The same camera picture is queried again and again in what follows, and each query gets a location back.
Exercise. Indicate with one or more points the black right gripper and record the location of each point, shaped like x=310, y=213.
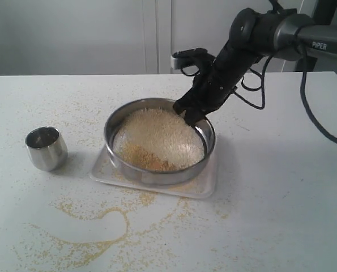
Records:
x=210, y=89

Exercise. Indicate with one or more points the round steel sieve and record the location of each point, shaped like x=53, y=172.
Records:
x=150, y=144

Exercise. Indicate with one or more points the stainless steel cup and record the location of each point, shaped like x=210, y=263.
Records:
x=46, y=148

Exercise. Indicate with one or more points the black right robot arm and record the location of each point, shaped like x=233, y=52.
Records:
x=285, y=34

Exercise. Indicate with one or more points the white rectangular plastic tray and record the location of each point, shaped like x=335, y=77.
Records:
x=198, y=188

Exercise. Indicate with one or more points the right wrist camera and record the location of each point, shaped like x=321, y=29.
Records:
x=186, y=58

